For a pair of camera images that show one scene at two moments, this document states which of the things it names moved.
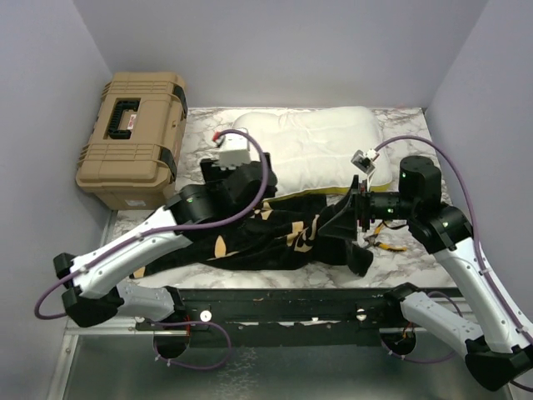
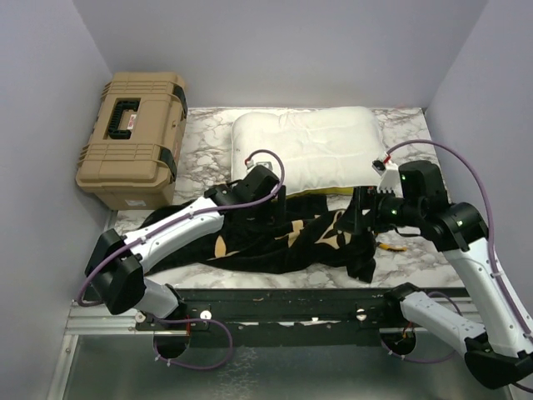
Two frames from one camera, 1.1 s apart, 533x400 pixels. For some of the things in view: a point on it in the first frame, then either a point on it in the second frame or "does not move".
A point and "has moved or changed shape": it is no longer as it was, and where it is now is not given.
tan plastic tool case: x=131 y=151 does not move
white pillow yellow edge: x=311 y=150 does not move
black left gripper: x=214 y=175 to x=274 y=215
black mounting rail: x=283 y=317 does not move
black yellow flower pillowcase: x=284 y=233 has moved or changed shape
